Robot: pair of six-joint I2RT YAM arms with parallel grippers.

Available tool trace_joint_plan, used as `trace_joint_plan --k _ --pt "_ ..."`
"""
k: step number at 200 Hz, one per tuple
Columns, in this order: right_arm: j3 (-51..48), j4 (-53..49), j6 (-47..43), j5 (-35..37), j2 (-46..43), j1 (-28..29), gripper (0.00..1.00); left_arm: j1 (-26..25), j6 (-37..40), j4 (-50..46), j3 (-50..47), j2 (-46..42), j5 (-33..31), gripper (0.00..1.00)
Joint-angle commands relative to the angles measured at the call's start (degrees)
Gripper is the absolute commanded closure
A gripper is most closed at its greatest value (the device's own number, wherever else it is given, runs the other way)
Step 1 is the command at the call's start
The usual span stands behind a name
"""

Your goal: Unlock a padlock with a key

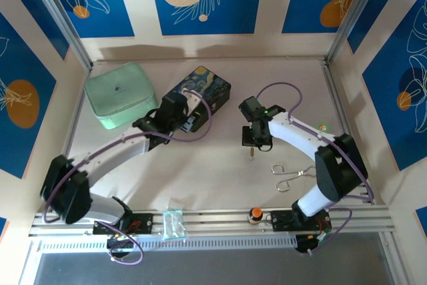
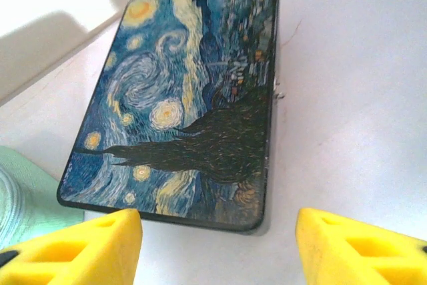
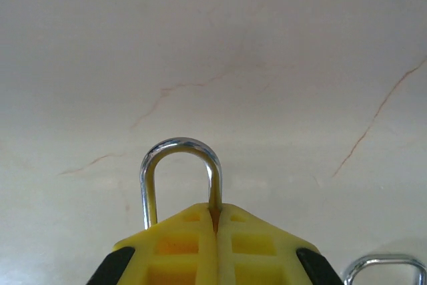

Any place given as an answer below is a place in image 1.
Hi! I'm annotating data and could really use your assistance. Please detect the blue poster orange oval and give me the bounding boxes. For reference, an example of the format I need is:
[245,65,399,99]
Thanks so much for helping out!
[0,11,57,180]

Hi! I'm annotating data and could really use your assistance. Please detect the silver metal tongs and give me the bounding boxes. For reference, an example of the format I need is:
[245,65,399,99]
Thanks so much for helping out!
[270,164,316,193]

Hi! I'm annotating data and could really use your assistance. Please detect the grey metal sheet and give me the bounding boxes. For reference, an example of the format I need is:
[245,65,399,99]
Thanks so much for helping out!
[33,251,394,285]

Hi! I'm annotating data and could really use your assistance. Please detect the clear plastic bag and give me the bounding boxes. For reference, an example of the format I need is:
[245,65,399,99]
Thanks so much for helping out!
[161,210,186,241]

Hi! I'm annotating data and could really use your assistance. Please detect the blue poster beige circle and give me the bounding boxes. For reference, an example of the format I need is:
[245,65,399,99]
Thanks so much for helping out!
[147,0,266,36]

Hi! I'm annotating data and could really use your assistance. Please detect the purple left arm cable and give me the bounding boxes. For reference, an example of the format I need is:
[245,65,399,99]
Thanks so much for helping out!
[42,89,214,268]

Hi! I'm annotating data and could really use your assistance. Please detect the aluminium mounting rail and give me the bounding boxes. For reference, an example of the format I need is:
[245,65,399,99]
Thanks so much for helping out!
[28,210,396,238]

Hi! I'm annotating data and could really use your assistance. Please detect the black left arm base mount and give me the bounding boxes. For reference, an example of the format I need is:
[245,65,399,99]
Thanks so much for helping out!
[92,211,154,236]

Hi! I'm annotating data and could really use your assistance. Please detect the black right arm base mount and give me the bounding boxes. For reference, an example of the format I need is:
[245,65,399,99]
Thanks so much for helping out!
[270,210,334,254]

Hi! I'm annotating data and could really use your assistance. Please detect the mint green zip case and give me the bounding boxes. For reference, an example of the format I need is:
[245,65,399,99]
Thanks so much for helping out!
[83,61,159,131]

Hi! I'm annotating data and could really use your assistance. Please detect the blue poster white flower outline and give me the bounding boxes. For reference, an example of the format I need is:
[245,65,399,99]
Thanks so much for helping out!
[39,0,135,39]

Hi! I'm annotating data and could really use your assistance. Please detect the aluminium table side rail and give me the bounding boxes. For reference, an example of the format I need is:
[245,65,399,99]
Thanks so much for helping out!
[49,64,93,212]
[320,59,396,214]

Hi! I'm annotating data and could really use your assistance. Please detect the small bottle with orange cap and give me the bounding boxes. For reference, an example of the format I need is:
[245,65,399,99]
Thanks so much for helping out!
[247,207,264,225]

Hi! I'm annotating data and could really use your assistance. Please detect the blue poster white leaf outline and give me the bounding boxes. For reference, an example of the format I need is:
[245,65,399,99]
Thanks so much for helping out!
[362,0,427,172]

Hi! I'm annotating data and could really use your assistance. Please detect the starry night tin box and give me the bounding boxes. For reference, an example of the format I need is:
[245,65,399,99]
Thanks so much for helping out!
[163,65,232,132]

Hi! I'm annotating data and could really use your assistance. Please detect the grey slotted cable duct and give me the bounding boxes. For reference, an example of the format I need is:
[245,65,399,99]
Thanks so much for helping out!
[36,234,298,250]

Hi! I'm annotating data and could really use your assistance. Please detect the aluminium frame post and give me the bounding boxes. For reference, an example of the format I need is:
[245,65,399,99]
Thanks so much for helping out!
[25,0,93,69]
[326,0,388,64]

